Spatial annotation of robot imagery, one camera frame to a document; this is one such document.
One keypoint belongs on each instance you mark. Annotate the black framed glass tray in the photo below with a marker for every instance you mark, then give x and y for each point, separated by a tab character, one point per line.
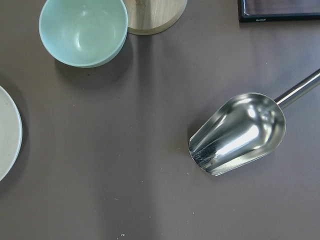
277	10

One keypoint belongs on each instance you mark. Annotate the stainless steel scoop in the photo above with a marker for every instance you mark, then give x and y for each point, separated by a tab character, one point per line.
247	127

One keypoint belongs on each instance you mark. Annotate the mint green bowl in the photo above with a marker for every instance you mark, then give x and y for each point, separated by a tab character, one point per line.
83	33

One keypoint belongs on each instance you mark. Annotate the cream round plate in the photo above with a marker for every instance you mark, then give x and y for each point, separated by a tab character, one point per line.
11	132

